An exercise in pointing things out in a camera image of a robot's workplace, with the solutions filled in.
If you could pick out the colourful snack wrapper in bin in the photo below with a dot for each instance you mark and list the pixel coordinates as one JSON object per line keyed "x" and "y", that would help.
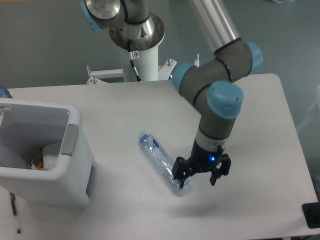
{"x": 37, "y": 162}

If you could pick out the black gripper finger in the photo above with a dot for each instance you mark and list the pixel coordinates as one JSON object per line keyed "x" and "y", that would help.
{"x": 223, "y": 170}
{"x": 182, "y": 170}

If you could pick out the white plastic trash can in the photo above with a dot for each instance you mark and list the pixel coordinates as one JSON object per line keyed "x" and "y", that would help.
{"x": 25, "y": 127}

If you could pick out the white paper wrapper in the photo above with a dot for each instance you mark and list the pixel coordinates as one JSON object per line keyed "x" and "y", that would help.
{"x": 50, "y": 155}

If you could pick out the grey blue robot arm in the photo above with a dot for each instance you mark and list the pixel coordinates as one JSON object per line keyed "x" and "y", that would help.
{"x": 211, "y": 88}

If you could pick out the black device at table edge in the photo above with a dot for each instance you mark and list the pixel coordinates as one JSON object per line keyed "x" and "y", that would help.
{"x": 311, "y": 213}

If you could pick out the blue bottle behind bin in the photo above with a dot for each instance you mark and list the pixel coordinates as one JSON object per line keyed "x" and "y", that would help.
{"x": 4, "y": 92}

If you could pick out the black pen on table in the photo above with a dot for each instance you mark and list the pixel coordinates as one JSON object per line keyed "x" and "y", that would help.
{"x": 15, "y": 213}

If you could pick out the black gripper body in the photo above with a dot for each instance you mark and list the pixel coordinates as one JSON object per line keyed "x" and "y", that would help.
{"x": 203, "y": 161}

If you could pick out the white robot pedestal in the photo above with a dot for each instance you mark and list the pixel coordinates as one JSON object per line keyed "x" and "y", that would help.
{"x": 138, "y": 46}

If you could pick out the clear blue plastic bottle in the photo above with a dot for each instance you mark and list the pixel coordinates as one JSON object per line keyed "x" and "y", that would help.
{"x": 162, "y": 163}

